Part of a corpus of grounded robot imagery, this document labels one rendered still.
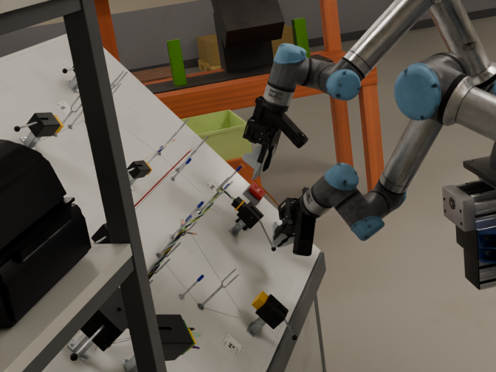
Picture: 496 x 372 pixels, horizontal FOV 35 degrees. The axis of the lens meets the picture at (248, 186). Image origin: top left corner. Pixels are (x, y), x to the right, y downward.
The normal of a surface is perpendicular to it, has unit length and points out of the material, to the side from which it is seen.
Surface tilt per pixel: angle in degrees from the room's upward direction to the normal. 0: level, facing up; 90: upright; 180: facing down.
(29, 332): 0
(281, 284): 49
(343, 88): 90
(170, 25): 90
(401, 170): 101
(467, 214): 90
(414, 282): 0
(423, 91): 87
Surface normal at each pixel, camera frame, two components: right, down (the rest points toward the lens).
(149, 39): 0.18, 0.29
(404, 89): -0.71, 0.27
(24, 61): 0.63, -0.64
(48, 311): -0.14, -0.94
